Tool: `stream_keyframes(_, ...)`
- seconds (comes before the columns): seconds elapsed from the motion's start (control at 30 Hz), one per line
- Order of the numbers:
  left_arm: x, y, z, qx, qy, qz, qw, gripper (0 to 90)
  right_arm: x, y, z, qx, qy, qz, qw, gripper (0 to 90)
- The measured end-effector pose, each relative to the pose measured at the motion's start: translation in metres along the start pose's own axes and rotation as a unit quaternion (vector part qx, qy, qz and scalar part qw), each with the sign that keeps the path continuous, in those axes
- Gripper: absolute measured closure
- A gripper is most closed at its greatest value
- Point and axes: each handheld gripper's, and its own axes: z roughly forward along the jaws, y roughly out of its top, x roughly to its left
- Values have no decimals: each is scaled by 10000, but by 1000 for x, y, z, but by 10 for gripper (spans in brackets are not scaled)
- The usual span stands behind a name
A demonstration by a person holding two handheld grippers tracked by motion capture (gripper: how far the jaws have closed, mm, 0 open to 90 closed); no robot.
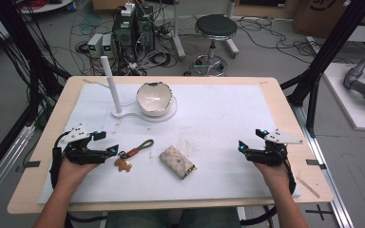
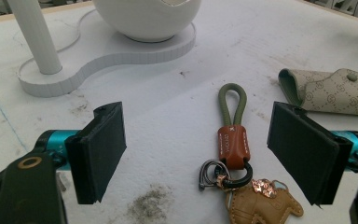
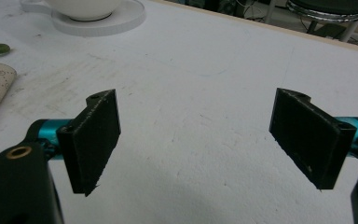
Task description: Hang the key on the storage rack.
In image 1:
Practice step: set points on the white floor platform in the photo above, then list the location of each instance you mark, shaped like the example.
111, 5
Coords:
345, 104

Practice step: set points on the black tape cross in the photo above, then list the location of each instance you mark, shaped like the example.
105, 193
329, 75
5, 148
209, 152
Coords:
320, 212

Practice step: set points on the black round stool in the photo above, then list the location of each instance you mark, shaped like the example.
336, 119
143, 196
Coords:
216, 27

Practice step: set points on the black computer tower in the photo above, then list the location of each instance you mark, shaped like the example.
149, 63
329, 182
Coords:
145, 28
124, 38

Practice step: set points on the white stand with pole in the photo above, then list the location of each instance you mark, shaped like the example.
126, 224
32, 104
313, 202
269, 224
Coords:
111, 82

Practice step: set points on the white power adapter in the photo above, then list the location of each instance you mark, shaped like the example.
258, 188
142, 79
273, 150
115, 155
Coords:
128, 9

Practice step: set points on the black metal frame post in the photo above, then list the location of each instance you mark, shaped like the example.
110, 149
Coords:
22, 47
329, 47

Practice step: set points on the grey metal table leg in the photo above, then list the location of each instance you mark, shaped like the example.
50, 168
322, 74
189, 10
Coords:
178, 38
232, 44

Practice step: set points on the white table mat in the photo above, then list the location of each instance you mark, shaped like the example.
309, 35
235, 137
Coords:
215, 126

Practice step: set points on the white eggshell-shaped bowl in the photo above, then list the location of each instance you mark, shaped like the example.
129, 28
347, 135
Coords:
153, 98

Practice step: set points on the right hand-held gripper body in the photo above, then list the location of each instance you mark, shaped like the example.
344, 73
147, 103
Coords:
271, 152

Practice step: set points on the beige quilted key wallet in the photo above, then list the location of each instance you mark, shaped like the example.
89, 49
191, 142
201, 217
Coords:
176, 161

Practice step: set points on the aluminium rail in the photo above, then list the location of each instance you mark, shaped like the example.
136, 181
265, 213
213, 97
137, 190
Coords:
326, 177
3, 171

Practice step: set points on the light wooden table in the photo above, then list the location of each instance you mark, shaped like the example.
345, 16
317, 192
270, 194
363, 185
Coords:
297, 104

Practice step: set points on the grey power supply unit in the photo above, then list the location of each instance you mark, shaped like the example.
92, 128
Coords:
94, 43
107, 43

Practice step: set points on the black tape strip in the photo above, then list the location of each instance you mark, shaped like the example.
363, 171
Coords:
32, 164
314, 162

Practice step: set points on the person's left hand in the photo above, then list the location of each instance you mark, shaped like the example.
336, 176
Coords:
72, 172

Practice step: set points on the person's right hand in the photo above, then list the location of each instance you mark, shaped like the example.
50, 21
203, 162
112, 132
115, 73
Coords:
274, 175

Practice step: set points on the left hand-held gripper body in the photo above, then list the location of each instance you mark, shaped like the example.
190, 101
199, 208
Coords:
76, 151

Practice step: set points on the thin wooden stick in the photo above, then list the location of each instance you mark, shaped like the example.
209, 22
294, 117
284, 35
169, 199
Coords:
308, 187

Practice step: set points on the large cardboard box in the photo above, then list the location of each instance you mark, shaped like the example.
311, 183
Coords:
316, 15

